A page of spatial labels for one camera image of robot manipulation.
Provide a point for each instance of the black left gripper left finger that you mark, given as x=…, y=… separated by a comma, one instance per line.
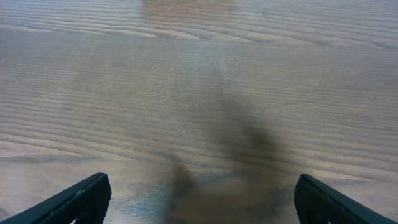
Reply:
x=83, y=203

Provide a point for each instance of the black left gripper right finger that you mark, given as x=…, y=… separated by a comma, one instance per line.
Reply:
x=318, y=203

